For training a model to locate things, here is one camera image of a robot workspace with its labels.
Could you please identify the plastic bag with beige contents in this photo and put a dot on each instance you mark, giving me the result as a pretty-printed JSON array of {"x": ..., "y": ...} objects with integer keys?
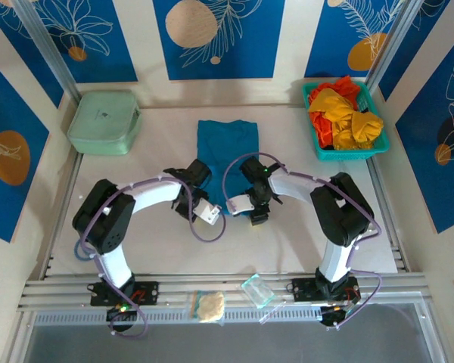
[{"x": 210, "y": 304}]

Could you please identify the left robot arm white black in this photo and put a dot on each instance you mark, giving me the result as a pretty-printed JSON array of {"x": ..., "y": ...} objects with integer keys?
[{"x": 111, "y": 261}]

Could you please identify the blue stethoscope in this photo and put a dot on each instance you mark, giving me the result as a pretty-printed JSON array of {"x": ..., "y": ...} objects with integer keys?
[{"x": 76, "y": 252}]

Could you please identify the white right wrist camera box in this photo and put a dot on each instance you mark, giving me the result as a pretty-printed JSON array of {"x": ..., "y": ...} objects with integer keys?
[{"x": 240, "y": 204}]

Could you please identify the blue floral wall panel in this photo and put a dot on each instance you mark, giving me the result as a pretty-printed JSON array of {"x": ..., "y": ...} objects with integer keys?
[
  {"x": 249, "y": 56},
  {"x": 109, "y": 45},
  {"x": 7, "y": 113},
  {"x": 416, "y": 45},
  {"x": 325, "y": 38},
  {"x": 420, "y": 151}
]

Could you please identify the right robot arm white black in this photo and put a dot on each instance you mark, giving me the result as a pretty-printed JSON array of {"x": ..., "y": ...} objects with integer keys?
[{"x": 336, "y": 261}]

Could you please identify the aluminium frame post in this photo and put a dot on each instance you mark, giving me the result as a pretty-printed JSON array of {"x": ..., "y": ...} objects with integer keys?
[
  {"x": 397, "y": 38},
  {"x": 42, "y": 38}
]

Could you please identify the aluminium frame rail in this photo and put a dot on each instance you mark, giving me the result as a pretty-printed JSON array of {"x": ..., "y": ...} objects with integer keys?
[{"x": 212, "y": 281}]

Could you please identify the clear empty plastic bag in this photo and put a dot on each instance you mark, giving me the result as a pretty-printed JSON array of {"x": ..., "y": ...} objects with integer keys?
[{"x": 272, "y": 314}]

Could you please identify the teal plastic basket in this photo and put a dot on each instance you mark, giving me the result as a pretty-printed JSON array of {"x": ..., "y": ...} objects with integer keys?
[{"x": 378, "y": 153}]

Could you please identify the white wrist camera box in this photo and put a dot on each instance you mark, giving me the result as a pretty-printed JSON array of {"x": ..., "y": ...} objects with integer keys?
[
  {"x": 208, "y": 213},
  {"x": 240, "y": 204}
]

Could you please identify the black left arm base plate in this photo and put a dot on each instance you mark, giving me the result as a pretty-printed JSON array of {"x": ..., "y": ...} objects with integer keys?
[{"x": 147, "y": 293}]

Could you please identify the mint green zip case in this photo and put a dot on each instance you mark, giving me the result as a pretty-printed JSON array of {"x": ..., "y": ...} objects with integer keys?
[{"x": 102, "y": 121}]

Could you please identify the yellow t-shirt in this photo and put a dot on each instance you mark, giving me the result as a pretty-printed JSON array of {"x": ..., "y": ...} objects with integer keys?
[{"x": 336, "y": 109}]

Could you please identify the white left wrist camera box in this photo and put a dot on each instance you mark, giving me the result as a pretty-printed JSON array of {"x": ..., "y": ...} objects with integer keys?
[{"x": 208, "y": 213}]

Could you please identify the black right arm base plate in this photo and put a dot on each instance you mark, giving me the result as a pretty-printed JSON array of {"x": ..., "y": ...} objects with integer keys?
[{"x": 304, "y": 291}]

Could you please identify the blue t-shirt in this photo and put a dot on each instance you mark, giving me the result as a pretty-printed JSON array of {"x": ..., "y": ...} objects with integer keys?
[{"x": 227, "y": 143}]

